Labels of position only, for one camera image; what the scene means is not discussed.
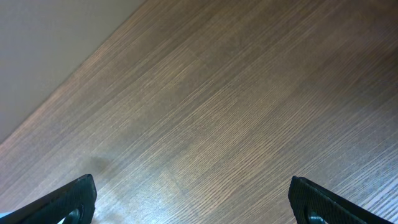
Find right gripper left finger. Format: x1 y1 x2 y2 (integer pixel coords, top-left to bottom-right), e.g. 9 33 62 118
1 174 97 224

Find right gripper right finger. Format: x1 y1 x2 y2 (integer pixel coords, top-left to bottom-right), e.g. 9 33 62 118
288 176 392 224

